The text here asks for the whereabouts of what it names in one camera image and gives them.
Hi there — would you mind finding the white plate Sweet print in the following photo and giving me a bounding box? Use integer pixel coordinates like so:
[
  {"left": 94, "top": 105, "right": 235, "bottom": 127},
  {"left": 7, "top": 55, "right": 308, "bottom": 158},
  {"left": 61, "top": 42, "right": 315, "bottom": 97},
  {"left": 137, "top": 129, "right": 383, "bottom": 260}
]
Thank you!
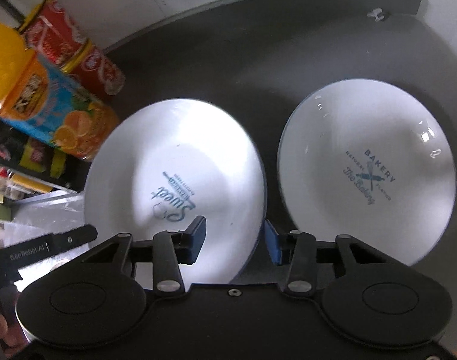
[{"left": 84, "top": 98, "right": 267, "bottom": 285}]

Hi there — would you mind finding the white plate Bakery print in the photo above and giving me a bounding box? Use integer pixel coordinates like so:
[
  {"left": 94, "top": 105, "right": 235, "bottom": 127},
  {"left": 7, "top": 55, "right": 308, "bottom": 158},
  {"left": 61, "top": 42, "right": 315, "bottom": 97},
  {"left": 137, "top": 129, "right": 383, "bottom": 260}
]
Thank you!
[{"left": 277, "top": 79, "right": 456, "bottom": 265}]

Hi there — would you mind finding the person's left hand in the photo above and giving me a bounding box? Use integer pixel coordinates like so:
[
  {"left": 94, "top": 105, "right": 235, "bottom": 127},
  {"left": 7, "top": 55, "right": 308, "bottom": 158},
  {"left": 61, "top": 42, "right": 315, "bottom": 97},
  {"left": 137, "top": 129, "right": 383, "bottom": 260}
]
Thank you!
[{"left": 0, "top": 314, "right": 28, "bottom": 359}]

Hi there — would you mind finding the orange juice bottle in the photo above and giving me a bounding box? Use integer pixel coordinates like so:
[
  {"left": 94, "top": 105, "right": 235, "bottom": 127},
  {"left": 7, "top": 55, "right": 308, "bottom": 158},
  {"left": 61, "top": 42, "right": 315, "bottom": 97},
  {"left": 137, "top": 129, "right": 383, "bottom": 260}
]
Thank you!
[{"left": 0, "top": 23, "right": 119, "bottom": 161}]

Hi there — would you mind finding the red labelled can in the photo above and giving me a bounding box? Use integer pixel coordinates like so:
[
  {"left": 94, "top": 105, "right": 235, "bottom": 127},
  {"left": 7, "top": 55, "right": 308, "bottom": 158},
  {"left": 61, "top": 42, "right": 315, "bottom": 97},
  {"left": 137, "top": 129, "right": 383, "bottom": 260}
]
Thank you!
[{"left": 20, "top": 0, "right": 125, "bottom": 101}]

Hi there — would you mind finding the small white clip on counter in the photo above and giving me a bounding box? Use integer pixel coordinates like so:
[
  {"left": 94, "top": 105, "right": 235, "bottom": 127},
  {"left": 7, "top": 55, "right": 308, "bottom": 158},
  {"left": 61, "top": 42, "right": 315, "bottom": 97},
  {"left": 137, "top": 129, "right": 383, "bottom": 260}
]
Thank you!
[{"left": 367, "top": 7, "right": 385, "bottom": 22}]

